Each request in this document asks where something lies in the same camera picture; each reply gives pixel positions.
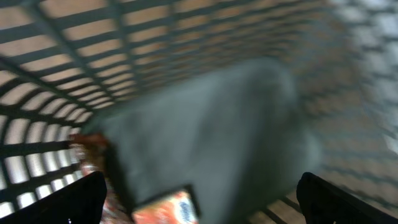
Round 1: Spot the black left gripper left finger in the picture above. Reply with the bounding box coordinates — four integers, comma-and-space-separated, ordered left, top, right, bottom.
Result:
1, 171, 107, 224

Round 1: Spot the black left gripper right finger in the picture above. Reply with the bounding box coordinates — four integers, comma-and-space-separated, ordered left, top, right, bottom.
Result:
296, 172, 397, 224

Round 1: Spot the orange Top chocolate bar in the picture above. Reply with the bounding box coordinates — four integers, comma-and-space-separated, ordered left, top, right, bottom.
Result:
70, 134, 132, 224

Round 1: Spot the orange Kleenex tissue pack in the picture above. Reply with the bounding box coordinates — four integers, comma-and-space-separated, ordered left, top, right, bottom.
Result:
131, 184, 201, 224

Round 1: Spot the dark plastic mesh basket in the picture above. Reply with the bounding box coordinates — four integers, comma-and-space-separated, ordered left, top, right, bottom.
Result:
1, 0, 397, 223

